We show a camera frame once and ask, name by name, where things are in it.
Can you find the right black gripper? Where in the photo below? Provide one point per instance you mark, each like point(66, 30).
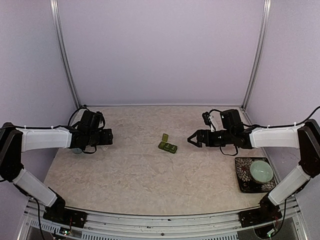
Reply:
point(200, 133)

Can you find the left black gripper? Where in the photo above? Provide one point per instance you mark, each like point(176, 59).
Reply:
point(107, 138)

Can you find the green weekly pill organizer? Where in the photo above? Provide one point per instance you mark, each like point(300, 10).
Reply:
point(166, 146)

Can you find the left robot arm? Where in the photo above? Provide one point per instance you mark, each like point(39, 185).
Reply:
point(89, 131)

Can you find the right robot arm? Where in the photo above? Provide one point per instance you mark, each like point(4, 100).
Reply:
point(304, 136)

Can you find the light blue mug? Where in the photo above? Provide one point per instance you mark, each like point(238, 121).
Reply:
point(77, 151)

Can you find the black floral square plate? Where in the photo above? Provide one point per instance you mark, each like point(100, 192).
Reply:
point(247, 183)

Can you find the pale green bowl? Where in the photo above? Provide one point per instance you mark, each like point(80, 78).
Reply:
point(261, 171)

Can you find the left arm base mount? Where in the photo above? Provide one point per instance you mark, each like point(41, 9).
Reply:
point(65, 216)

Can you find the front aluminium rail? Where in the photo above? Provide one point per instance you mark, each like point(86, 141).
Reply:
point(214, 226)

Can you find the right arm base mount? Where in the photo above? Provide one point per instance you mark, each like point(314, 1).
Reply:
point(258, 216)

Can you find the left aluminium frame post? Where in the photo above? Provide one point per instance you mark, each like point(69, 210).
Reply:
point(63, 52)

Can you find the aluminium frame post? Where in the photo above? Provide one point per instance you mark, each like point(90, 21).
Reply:
point(258, 53)
point(63, 52)

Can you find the right aluminium frame post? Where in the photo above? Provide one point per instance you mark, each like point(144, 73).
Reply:
point(258, 53)

